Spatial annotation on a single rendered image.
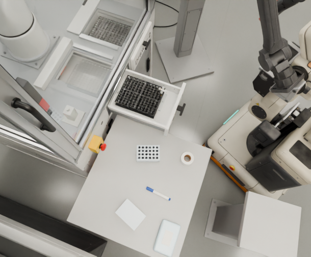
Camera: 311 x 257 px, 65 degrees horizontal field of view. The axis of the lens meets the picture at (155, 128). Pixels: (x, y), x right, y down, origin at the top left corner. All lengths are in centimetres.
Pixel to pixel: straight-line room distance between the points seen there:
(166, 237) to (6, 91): 94
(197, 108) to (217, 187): 73
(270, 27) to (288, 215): 93
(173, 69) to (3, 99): 197
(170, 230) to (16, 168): 152
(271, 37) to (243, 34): 187
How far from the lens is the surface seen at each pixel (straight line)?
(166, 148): 137
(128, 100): 135
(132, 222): 127
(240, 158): 197
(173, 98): 139
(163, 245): 128
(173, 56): 253
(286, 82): 115
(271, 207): 146
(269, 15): 102
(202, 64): 253
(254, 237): 142
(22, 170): 235
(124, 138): 138
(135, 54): 143
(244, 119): 208
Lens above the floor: 208
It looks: 70 degrees down
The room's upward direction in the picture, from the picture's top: 5 degrees clockwise
